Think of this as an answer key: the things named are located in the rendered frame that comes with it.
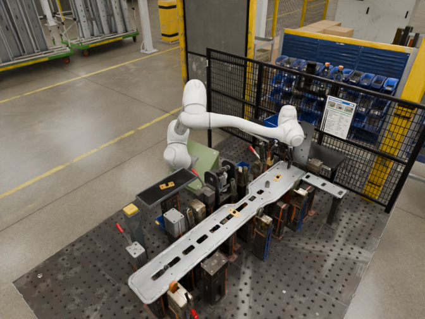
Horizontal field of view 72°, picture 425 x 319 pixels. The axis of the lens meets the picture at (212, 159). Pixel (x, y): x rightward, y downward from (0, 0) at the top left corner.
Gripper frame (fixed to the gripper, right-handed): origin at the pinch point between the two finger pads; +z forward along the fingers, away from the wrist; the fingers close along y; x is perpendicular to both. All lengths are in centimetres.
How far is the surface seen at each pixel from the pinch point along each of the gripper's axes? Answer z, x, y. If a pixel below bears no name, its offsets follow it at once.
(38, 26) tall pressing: 31, 98, -725
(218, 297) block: 38, -82, 20
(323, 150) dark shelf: 10, 48, 9
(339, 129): -8, 55, 14
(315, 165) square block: 7.7, 23.6, 14.7
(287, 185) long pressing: 13.1, -2.7, 9.5
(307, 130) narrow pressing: -14.8, 26.7, 2.0
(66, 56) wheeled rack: 94, 122, -675
